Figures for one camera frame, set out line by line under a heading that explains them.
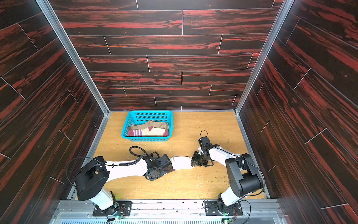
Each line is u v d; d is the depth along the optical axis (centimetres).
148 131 103
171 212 74
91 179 45
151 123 107
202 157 78
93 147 102
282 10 67
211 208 73
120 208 73
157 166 67
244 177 45
